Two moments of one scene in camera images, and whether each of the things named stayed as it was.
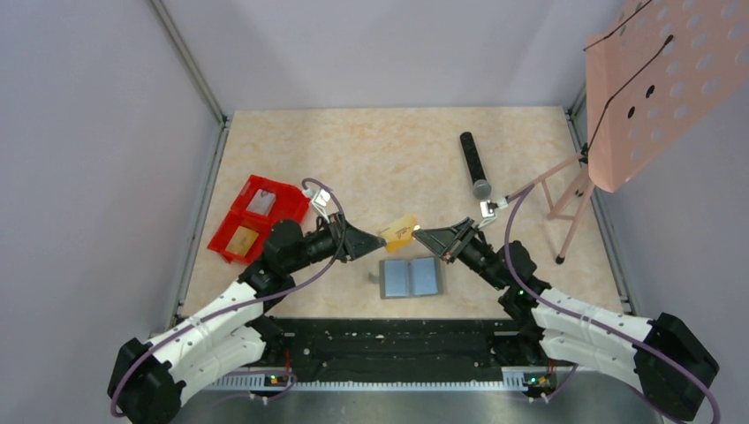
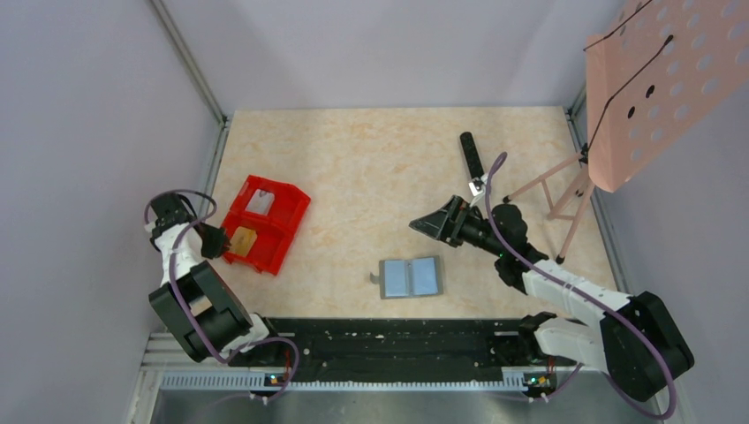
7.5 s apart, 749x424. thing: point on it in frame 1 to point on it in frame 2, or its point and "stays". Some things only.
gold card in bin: x=242 y=241 stays
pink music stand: x=653 y=72 stays
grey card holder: x=409 y=277 stays
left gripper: x=340 y=237 to x=216 y=241
